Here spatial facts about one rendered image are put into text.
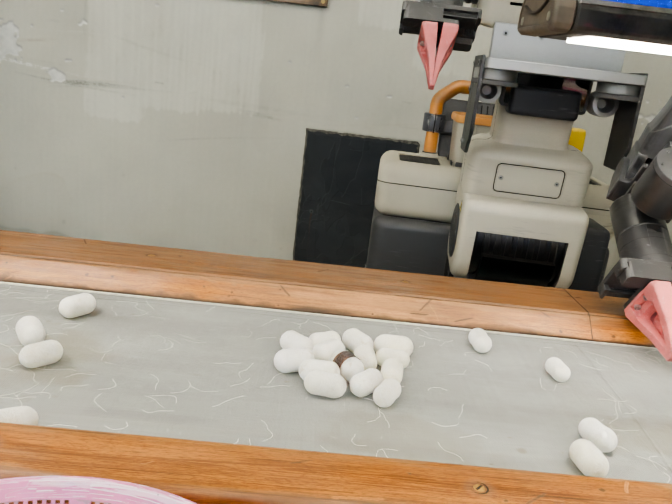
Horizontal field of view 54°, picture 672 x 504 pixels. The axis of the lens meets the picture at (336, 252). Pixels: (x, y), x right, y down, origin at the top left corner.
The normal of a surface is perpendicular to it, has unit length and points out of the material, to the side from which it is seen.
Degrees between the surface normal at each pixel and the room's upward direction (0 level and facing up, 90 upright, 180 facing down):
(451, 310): 45
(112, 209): 90
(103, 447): 0
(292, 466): 0
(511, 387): 0
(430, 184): 90
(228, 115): 90
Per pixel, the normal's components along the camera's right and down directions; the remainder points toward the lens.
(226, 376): 0.11, -0.96
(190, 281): 0.09, -0.48
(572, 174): -0.10, 0.40
